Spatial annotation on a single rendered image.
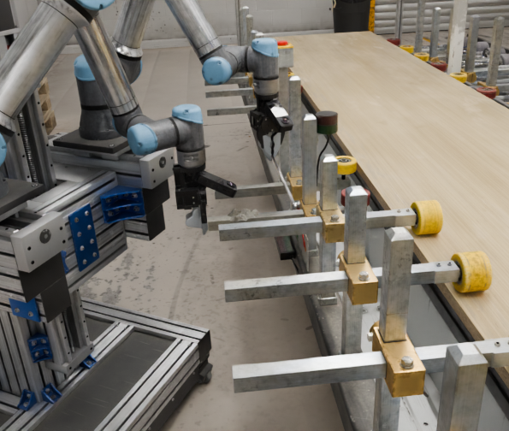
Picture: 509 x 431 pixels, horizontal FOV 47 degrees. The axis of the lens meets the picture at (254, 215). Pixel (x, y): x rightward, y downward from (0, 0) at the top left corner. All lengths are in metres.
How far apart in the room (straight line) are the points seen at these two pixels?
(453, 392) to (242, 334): 1.92
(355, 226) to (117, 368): 1.26
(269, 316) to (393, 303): 1.78
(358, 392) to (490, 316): 0.31
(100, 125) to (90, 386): 0.89
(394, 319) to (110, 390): 1.33
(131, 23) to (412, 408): 1.29
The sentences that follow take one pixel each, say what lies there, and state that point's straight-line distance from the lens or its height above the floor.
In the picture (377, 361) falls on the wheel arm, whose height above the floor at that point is 0.96.
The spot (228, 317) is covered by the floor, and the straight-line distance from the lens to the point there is 2.71.
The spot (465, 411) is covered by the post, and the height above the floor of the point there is 1.06.
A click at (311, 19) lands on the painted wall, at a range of 9.45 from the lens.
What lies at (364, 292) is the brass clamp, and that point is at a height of 0.95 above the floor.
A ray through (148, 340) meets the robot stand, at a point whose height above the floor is 0.21.
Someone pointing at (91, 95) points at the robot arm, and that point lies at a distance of 1.79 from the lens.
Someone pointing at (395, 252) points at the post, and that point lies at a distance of 0.91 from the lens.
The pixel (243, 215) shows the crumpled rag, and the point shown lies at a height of 0.87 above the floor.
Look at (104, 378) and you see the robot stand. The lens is 2.17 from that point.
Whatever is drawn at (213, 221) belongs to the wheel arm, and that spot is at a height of 0.86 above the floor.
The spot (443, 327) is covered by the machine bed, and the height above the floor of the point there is 0.79.
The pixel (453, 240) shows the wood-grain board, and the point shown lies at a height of 0.90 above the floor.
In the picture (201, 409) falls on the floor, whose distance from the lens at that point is 2.29.
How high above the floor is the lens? 1.58
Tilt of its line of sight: 26 degrees down
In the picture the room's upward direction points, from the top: 3 degrees counter-clockwise
